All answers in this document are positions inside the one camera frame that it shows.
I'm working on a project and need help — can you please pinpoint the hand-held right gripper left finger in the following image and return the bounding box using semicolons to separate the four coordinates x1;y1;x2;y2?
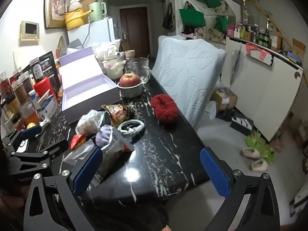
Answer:
23;146;104;231

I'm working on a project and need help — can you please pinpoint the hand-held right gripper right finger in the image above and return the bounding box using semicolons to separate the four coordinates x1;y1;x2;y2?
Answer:
200;147;281;231

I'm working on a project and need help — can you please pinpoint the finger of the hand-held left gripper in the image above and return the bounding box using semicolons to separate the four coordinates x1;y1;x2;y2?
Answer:
10;138;70;174
0;125;43;154

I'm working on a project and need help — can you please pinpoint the red and clear pastry packet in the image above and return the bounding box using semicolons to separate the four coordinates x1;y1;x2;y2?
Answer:
63;134;95;165

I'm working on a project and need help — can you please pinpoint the silver snack bag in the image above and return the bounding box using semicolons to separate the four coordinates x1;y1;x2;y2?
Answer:
95;135;135;187

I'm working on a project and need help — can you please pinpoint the white floral packet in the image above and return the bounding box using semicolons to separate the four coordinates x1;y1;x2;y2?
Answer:
75;109;106;135

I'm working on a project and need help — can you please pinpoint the white cable bundle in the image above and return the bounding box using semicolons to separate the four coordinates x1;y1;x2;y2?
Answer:
118;120;145;135

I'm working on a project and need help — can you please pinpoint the brown snack packet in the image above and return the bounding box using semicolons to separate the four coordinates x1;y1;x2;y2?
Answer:
101;103;131;127

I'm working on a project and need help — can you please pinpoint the lavender gift box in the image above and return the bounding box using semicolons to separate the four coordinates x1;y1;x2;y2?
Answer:
58;47;124;123

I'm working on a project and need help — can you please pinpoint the red fluffy scrunchie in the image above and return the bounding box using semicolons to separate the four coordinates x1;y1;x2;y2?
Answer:
150;94;178;126

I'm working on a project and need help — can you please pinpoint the orange jar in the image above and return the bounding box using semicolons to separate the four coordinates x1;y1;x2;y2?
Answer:
20;101;41;126

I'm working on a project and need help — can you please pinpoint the blue and white box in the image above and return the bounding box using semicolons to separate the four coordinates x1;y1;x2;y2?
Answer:
37;94;60;121

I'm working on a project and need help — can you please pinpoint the brown snack jar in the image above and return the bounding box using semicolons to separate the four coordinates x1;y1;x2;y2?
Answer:
12;77;34;104

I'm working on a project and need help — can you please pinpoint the beige slipper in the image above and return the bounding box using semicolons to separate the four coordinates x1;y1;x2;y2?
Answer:
250;159;268;172
241;147;261;160

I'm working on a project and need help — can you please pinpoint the red container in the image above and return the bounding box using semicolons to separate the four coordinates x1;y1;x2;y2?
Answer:
34;77;57;101

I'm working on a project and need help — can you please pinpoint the green plush slipper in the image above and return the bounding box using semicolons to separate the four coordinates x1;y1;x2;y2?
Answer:
245;132;263;149
261;144;275;165

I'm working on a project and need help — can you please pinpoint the black striped box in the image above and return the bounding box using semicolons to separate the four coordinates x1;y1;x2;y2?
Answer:
230;116;254;135

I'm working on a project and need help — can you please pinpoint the black snack bag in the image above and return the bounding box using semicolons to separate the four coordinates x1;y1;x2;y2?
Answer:
29;51;62;92

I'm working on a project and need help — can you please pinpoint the cardboard box with print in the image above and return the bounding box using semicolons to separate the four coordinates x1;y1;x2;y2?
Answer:
212;88;238;111

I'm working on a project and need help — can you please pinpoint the round woven fan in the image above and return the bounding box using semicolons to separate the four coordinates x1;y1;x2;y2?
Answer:
56;36;68;58

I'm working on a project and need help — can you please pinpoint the metal bowl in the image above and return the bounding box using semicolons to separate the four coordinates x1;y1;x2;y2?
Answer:
117;80;143;99

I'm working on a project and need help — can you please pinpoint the white cabinet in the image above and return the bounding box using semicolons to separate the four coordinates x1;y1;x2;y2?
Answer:
225;36;304;141

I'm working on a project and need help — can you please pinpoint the grey paper bag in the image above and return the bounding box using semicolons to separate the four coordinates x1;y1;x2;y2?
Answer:
67;38;85;51

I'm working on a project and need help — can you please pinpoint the red apple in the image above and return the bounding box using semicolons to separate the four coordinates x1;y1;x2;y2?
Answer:
120;73;141;87

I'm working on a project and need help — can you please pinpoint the white leaf-embossed pillow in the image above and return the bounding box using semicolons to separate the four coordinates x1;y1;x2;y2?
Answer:
151;35;227;133

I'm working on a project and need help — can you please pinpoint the clear plastic bag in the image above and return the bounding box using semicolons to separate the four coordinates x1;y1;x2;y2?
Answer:
93;40;121;56

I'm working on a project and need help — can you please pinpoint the glass mug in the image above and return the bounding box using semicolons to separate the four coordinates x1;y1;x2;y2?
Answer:
129;58;152;84

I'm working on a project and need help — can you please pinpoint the white mini fridge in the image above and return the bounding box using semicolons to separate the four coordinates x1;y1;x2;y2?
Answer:
67;18;115;51

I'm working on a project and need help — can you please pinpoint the yellow pot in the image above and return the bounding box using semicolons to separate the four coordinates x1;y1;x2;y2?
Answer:
63;9;93;31

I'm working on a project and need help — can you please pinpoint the framed picture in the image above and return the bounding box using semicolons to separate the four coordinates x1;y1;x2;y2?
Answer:
44;0;67;29

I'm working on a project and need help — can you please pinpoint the pink cloth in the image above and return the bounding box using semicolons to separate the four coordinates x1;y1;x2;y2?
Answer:
245;43;273;59

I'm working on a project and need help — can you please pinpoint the white plastic bag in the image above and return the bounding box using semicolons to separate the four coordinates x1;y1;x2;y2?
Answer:
70;0;83;11

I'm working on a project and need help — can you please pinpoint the pale green kettle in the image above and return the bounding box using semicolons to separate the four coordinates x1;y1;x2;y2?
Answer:
88;2;107;23

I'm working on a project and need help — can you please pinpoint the brown door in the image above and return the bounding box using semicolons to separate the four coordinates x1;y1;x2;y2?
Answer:
120;7;148;51

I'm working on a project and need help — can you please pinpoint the row of cosmetic bottles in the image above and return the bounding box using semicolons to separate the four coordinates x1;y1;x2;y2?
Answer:
227;22;282;49

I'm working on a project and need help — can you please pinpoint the plain cardboard box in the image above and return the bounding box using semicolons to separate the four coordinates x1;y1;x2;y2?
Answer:
291;38;306;58

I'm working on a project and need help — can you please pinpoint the black hanging bag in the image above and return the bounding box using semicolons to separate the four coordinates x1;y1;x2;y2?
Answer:
162;2;176;30

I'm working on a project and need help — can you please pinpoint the wall intercom panel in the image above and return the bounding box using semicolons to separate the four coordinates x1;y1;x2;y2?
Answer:
20;20;39;41

